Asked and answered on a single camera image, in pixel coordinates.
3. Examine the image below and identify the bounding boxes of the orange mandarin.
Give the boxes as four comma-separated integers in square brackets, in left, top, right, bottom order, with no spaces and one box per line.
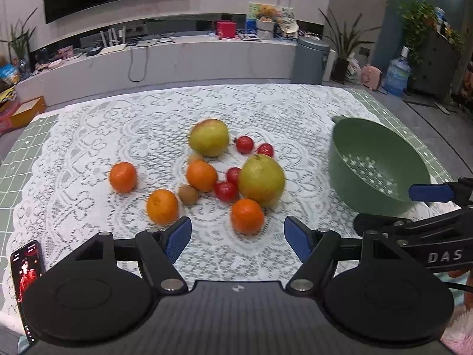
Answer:
[186,160,218,192]
[230,199,265,235]
[146,189,179,226]
[109,162,138,193]

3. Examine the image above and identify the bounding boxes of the green plastic colander bowl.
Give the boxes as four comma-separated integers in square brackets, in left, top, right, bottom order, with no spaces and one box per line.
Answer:
[328,116,430,216]

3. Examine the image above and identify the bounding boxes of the brown kiwi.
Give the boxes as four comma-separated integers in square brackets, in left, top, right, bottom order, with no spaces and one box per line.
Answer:
[178,184,200,206]

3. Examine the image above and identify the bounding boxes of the red cherry tomato front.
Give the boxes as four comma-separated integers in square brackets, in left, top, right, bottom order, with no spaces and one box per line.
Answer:
[214,181,238,203]

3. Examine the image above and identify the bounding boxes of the red cherry tomato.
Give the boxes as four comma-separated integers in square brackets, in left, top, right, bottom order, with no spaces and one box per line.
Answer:
[226,167,241,187]
[235,135,254,155]
[257,143,274,158]
[214,181,238,203]

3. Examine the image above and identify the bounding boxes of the yellow-green pear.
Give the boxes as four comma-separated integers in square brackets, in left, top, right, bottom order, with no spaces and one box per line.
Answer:
[238,154,285,207]

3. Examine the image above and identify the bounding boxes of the green-red apple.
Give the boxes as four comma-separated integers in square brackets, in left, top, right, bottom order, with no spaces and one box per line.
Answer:
[188,119,229,157]

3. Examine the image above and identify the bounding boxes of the white lace tablecloth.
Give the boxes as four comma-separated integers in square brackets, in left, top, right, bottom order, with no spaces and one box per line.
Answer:
[1,83,473,341]

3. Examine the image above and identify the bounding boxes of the dark cabinet with ivy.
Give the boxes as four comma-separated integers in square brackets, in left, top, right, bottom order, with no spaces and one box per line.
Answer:
[398,0,468,101]

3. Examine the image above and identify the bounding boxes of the blue water bottle jug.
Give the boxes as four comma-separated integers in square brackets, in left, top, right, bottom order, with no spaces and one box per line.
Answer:
[383,46,410,97]

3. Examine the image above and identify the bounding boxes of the pink small heater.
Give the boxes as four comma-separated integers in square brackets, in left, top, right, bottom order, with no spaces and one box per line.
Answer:
[361,63,382,91]

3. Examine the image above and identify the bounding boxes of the smartphone with red screen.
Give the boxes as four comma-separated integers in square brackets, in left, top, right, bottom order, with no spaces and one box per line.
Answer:
[10,241,44,345]

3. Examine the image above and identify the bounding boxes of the white plastic bag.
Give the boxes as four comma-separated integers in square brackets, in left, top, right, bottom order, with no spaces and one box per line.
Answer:
[346,52,362,84]

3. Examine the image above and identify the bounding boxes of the tall potted plant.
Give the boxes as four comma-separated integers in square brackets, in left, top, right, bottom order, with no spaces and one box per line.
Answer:
[319,9,381,83]

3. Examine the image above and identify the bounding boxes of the green grid table mat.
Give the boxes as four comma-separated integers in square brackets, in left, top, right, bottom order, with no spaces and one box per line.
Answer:
[1,84,379,218]

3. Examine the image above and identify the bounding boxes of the grey pedal trash bin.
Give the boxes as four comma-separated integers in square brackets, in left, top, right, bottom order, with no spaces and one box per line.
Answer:
[291,36,330,85]

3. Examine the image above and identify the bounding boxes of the white marble tv bench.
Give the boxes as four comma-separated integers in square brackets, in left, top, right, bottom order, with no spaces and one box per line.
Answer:
[14,34,338,108]

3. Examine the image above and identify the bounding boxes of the orange cardboard box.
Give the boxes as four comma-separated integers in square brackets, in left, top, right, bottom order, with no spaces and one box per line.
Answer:
[10,96,46,129]

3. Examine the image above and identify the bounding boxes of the white wifi router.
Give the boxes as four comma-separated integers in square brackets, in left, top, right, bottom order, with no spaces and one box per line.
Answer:
[99,26,126,54]

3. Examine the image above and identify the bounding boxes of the red box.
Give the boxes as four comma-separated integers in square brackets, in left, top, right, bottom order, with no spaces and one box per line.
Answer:
[216,20,237,38]

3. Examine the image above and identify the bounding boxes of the teddy bear in pot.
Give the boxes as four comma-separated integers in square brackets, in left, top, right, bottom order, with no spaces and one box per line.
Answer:
[255,4,278,40]

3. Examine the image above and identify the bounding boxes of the potted plant left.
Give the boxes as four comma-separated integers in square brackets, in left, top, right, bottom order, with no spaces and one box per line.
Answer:
[1,8,38,79]

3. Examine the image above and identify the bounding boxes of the black hanging cable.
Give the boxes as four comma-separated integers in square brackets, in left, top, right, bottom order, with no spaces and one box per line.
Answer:
[127,36,176,83]

